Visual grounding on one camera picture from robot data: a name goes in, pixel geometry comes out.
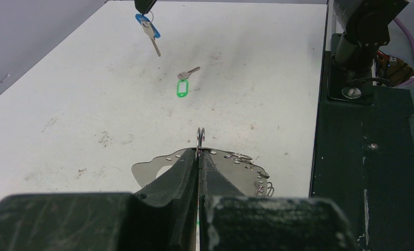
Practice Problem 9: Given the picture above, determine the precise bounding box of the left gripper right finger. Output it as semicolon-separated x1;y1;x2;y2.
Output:
199;153;358;250

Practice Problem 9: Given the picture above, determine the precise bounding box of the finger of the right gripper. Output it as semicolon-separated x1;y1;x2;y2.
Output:
134;0;157;15

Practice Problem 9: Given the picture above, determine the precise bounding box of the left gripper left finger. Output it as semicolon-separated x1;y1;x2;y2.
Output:
0;149;198;250

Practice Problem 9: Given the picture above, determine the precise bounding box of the key with blue tag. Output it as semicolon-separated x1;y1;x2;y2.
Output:
135;14;162;57

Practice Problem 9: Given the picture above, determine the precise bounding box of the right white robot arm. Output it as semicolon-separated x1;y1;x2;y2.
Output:
326;1;408;76

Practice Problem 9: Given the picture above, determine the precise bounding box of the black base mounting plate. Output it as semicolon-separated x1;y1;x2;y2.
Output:
310;51;414;250

